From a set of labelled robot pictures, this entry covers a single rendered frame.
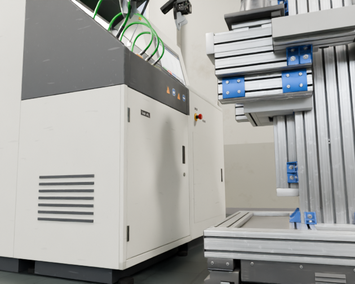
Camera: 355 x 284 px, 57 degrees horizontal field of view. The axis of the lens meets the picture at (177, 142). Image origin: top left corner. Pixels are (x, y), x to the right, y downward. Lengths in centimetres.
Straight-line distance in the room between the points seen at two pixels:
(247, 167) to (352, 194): 298
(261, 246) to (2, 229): 117
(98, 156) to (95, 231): 30
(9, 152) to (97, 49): 65
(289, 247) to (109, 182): 70
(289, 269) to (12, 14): 169
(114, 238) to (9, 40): 112
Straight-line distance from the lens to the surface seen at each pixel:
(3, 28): 198
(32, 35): 180
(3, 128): 180
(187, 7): 191
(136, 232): 140
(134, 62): 146
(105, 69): 144
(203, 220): 212
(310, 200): 143
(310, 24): 124
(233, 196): 437
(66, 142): 149
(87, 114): 144
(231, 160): 438
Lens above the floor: 39
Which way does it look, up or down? 7 degrees up
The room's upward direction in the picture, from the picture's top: 1 degrees counter-clockwise
